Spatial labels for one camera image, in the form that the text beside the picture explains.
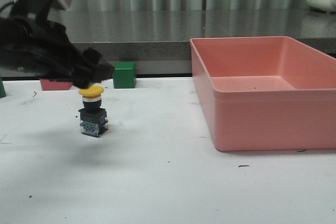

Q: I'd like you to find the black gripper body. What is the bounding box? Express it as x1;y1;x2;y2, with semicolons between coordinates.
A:
1;18;87;81

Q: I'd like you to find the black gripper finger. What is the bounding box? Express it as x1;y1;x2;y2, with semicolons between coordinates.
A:
72;48;102;89
88;60;114;85

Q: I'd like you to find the yellow mushroom push button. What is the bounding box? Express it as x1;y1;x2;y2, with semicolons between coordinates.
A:
78;85;108;137

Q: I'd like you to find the green cube block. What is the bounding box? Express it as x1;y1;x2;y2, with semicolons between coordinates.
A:
112;62;137;89

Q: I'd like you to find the pink cube block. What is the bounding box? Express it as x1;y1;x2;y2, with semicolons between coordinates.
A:
39;79;72;91

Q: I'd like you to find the green block at left edge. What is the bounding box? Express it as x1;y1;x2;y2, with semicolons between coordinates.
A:
0;77;6;98

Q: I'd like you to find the pink plastic bin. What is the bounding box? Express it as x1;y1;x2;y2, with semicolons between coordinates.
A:
190;36;335;152

